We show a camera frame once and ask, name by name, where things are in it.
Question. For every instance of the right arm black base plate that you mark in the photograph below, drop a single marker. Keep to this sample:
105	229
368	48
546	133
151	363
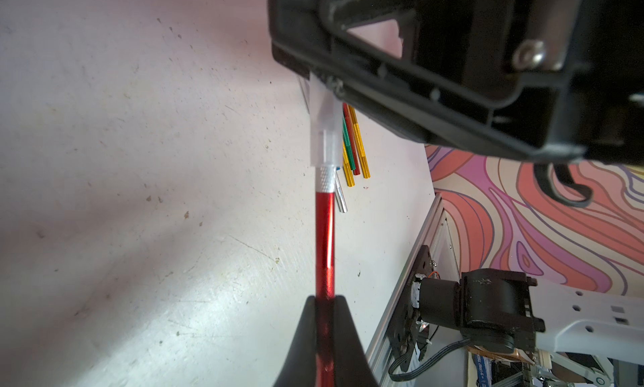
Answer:
400	329

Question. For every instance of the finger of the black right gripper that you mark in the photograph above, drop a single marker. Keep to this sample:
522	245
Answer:
364	52

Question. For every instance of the dark red carving knife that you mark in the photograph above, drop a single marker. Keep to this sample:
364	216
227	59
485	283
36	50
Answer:
353	146

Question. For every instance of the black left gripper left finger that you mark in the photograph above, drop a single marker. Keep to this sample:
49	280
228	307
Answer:
300	366

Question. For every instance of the silver carving knife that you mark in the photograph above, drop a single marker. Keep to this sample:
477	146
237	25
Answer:
339	196

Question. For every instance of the green carving knife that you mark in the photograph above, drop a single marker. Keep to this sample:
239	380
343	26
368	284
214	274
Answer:
348	147

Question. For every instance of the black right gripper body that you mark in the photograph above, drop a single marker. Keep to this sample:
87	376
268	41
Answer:
590	50

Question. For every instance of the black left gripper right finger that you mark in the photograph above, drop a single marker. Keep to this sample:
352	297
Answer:
350	363

